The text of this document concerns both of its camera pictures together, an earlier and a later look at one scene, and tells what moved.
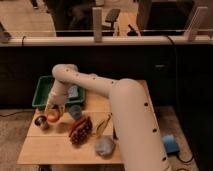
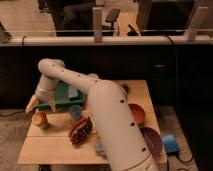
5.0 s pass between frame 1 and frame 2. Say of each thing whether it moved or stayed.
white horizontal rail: stayed
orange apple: moved
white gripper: moved
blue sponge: stayed
